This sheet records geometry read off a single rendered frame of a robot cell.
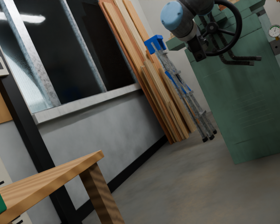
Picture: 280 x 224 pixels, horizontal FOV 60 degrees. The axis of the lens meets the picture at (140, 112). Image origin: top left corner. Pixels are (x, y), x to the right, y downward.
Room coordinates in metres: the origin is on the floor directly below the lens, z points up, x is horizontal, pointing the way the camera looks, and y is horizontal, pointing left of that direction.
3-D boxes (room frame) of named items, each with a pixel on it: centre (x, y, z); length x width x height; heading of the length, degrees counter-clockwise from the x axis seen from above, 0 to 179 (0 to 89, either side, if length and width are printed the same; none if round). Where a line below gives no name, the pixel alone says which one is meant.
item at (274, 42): (1.35, -0.85, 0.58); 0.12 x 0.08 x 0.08; 153
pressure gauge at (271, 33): (1.29, -0.82, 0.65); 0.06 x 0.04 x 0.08; 63
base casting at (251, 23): (1.70, -0.74, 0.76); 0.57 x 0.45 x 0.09; 153
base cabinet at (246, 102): (1.70, -0.74, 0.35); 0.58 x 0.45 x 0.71; 153
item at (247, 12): (1.54, -0.66, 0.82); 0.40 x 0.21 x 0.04; 63
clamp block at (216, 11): (1.43, -0.59, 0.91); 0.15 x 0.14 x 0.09; 63
